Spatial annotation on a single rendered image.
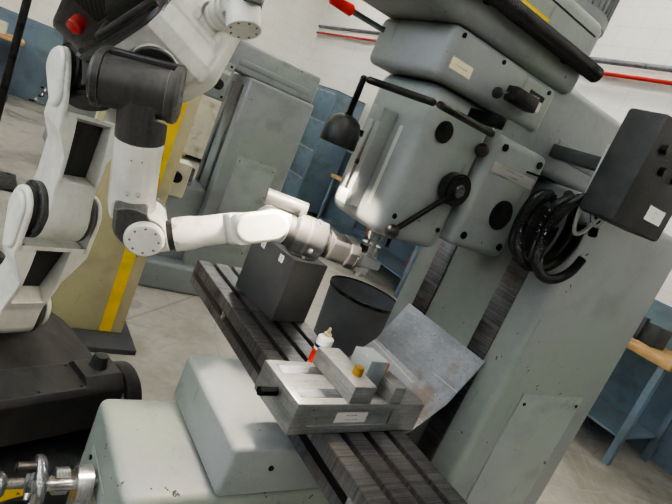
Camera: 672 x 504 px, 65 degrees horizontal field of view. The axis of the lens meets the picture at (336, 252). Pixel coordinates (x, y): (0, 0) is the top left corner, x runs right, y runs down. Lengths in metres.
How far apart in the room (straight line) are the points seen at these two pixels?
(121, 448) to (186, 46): 0.80
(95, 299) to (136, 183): 1.97
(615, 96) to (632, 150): 5.00
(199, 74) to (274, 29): 9.71
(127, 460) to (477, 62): 1.03
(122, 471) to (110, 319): 1.94
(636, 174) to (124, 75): 0.92
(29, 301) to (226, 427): 0.72
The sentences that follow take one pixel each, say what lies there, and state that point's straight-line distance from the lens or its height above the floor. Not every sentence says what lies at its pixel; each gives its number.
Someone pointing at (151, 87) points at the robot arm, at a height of 1.42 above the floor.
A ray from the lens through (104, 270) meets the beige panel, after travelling 2.92.
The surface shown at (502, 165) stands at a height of 1.54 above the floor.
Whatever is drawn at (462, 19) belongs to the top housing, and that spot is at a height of 1.73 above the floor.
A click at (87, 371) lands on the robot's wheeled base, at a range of 1.64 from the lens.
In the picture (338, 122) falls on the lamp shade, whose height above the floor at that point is 1.49.
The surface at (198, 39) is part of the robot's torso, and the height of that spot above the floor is 1.53.
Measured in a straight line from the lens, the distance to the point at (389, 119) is 1.11.
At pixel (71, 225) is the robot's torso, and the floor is 1.01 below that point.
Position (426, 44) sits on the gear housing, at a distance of 1.08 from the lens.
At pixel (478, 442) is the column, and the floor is 0.90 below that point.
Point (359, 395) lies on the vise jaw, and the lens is 1.08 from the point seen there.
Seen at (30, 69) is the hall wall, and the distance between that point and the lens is 9.96.
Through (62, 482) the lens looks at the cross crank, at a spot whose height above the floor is 0.64.
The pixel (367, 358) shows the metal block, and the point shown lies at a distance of 1.12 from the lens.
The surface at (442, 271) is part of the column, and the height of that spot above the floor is 1.22.
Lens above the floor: 1.47
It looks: 12 degrees down
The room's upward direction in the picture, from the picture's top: 23 degrees clockwise
